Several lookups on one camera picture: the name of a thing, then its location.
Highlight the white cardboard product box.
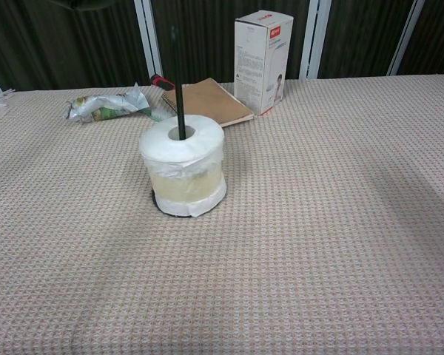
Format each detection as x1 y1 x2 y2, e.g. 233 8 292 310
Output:
233 10 295 117

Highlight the beige woven tablecloth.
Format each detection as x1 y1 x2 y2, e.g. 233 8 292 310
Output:
0 75 444 355

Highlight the small green packet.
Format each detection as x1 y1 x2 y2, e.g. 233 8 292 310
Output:
147 106 172 123

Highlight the red black utility knife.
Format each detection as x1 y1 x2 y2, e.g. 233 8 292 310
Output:
149 74 177 91

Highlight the white paper roll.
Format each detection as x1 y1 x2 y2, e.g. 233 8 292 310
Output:
138 113 228 219

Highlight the black wire ring stand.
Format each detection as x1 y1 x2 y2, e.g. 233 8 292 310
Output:
150 24 229 220

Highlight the brown spiral notebook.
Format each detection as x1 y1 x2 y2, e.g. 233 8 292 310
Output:
161 77 255 129

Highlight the crumpled snack bag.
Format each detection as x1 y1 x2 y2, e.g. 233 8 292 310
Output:
62 81 151 124

